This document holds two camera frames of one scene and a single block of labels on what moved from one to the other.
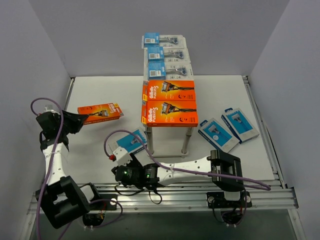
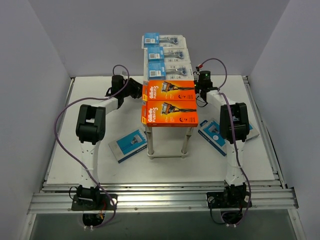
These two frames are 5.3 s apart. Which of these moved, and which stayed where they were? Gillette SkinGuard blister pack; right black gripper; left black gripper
Moved: right black gripper; left black gripper
Stayed: Gillette SkinGuard blister pack
